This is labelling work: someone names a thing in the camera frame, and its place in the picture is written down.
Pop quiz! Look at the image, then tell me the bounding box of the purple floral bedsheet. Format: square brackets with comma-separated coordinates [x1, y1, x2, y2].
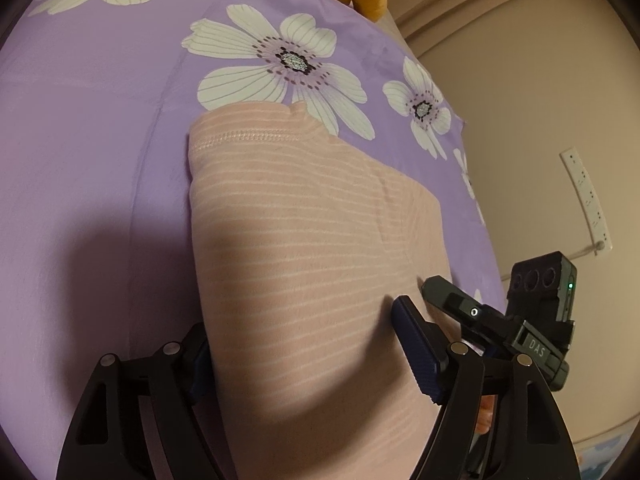
[0, 0, 508, 480]

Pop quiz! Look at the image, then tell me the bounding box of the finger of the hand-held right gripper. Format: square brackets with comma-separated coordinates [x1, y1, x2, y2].
[422, 275, 516, 355]

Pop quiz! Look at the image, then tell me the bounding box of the white cable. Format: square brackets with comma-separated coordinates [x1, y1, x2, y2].
[565, 241, 607, 262]

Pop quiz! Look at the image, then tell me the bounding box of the light blue patterned mat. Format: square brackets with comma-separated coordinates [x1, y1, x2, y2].
[575, 422, 638, 480]

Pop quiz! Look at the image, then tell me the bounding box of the white power strip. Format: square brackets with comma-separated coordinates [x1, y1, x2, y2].
[560, 146, 613, 253]

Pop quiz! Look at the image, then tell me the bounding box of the person's right hand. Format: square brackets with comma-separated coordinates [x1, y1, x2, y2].
[475, 394, 498, 433]

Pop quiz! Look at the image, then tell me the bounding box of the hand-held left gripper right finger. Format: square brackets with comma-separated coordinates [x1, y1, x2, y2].
[391, 296, 581, 480]

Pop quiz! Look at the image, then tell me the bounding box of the pink striped small garment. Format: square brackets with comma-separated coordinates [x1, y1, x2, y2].
[187, 101, 493, 480]

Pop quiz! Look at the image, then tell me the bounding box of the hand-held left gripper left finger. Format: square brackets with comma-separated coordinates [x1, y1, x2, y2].
[56, 322, 226, 480]

